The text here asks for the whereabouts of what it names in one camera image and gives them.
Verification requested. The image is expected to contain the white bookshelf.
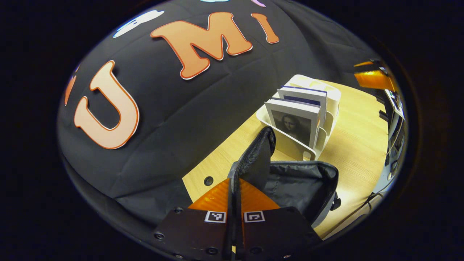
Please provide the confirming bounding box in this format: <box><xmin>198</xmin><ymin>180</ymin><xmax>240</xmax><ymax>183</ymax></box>
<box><xmin>256</xmin><ymin>74</ymin><xmax>342</xmax><ymax>161</ymax></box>

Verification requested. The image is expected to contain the night scene cover book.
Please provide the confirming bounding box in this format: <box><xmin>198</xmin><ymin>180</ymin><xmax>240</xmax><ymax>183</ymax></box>
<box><xmin>277</xmin><ymin>86</ymin><xmax>328</xmax><ymax>125</ymax></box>

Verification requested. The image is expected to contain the white panel with cables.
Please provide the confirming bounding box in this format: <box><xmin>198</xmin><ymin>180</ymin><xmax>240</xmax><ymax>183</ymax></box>
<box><xmin>377</xmin><ymin>87</ymin><xmax>406</xmax><ymax>182</ymax></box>

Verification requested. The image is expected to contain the portrait cover book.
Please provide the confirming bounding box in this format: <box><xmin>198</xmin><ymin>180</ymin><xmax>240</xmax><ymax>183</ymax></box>
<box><xmin>264</xmin><ymin>98</ymin><xmax>322</xmax><ymax>149</ymax></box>

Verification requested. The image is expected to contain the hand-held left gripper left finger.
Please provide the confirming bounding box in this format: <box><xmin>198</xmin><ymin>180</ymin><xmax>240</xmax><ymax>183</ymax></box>
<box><xmin>153</xmin><ymin>178</ymin><xmax>234</xmax><ymax>261</ymax></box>

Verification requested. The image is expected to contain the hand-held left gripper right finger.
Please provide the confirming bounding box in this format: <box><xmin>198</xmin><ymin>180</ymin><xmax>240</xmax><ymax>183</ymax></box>
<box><xmin>237</xmin><ymin>178</ymin><xmax>323</xmax><ymax>261</ymax></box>

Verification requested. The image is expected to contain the grey schoolbag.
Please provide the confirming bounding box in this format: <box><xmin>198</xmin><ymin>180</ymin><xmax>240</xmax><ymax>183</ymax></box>
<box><xmin>225</xmin><ymin>126</ymin><xmax>342</xmax><ymax>254</ymax></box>

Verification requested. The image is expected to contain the black cable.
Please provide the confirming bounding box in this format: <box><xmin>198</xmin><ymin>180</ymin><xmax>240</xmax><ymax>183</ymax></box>
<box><xmin>364</xmin><ymin>191</ymin><xmax>385</xmax><ymax>212</ymax></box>

